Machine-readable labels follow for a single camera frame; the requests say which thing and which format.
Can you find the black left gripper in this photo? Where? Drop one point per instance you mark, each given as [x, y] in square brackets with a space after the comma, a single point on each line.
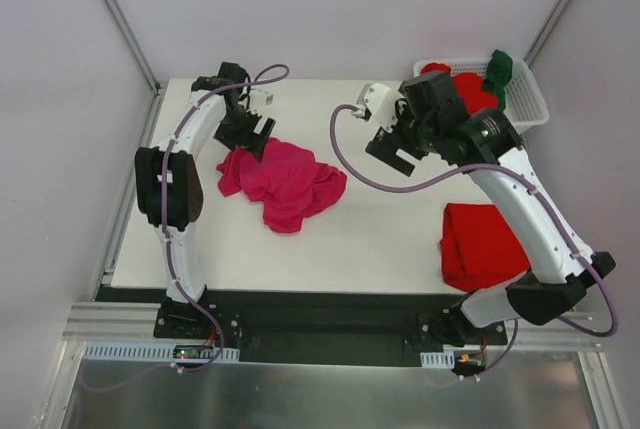
[248, 134]

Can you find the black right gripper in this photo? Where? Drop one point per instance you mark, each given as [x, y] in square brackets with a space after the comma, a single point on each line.
[393, 152]

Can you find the magenta t shirt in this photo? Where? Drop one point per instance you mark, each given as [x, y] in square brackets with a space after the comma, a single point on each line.
[288, 181]

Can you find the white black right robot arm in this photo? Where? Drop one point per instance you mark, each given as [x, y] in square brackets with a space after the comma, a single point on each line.
[486, 147]

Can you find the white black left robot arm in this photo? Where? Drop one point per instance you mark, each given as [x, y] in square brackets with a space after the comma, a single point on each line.
[168, 188]

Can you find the red t shirt in basket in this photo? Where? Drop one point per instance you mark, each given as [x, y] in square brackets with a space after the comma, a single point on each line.
[478, 93]

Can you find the folded red t shirt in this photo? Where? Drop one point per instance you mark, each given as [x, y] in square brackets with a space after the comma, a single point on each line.
[478, 249]

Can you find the green t shirt in basket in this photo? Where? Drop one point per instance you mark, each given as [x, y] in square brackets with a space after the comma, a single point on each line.
[498, 75]

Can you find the white plastic laundry basket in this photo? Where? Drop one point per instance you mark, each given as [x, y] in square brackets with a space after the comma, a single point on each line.
[525, 105]

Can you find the black centre base bar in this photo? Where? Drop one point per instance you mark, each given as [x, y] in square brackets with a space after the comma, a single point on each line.
[319, 328]

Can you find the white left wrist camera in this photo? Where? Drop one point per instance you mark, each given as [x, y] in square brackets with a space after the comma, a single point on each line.
[260, 101]

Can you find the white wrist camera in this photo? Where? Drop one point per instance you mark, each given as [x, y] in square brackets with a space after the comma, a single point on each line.
[260, 101]
[378, 101]

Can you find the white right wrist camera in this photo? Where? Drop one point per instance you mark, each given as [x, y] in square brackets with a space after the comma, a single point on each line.
[378, 101]

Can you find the aluminium left frame rail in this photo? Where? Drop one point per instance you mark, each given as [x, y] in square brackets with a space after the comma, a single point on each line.
[126, 192]

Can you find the aluminium frame rail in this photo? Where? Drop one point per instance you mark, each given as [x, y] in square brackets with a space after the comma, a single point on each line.
[547, 29]
[127, 321]
[126, 192]

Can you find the aluminium right frame rail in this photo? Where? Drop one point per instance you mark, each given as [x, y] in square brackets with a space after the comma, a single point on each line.
[547, 29]

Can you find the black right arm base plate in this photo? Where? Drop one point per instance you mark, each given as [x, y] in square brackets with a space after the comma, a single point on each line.
[451, 327]

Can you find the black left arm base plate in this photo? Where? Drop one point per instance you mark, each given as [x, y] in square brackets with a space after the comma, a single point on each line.
[176, 320]

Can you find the white right cable duct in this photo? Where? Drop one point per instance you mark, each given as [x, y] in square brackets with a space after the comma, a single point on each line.
[438, 360]

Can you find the white cable duct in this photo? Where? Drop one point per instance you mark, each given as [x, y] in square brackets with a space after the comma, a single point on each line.
[157, 352]
[438, 360]

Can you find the aluminium front frame rail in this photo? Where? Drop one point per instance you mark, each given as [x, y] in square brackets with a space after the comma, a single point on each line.
[127, 321]

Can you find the white left cable duct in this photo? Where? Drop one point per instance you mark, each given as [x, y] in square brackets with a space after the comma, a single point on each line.
[157, 352]

